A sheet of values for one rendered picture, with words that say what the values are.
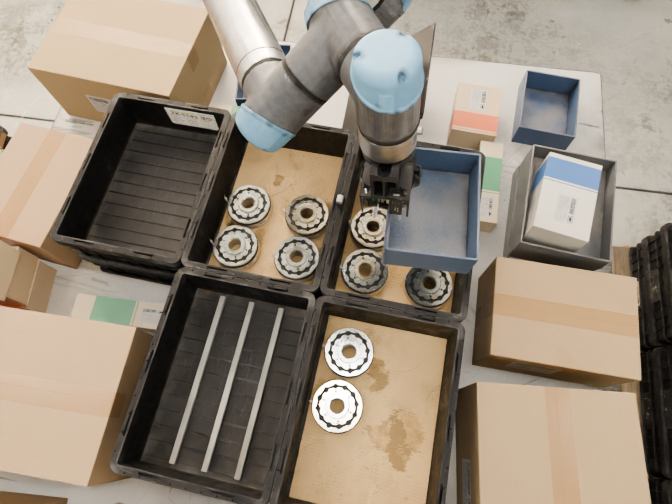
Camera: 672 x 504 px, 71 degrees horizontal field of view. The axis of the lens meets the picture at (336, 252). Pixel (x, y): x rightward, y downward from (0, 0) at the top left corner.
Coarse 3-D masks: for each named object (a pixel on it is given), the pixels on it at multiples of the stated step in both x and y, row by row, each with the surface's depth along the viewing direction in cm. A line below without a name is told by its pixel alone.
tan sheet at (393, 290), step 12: (372, 228) 111; (348, 240) 110; (348, 252) 109; (396, 276) 107; (336, 288) 106; (384, 288) 106; (396, 288) 106; (432, 288) 106; (396, 300) 105; (408, 300) 105
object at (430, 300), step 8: (416, 272) 104; (424, 272) 104; (432, 272) 104; (440, 272) 104; (408, 280) 103; (416, 280) 103; (440, 280) 103; (448, 280) 103; (408, 288) 102; (416, 288) 102; (440, 288) 102; (448, 288) 102; (416, 296) 102; (424, 296) 102; (432, 296) 102; (440, 296) 102; (448, 296) 102; (424, 304) 101; (432, 304) 101
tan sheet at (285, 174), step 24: (240, 168) 118; (264, 168) 118; (288, 168) 118; (312, 168) 118; (336, 168) 117; (288, 192) 115; (312, 192) 115; (264, 240) 111; (312, 240) 111; (216, 264) 109; (264, 264) 109
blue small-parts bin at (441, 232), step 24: (432, 168) 88; (456, 168) 87; (480, 168) 81; (432, 192) 87; (456, 192) 87; (408, 216) 85; (432, 216) 85; (456, 216) 85; (384, 240) 82; (408, 240) 84; (432, 240) 84; (456, 240) 84; (408, 264) 81; (432, 264) 80; (456, 264) 78
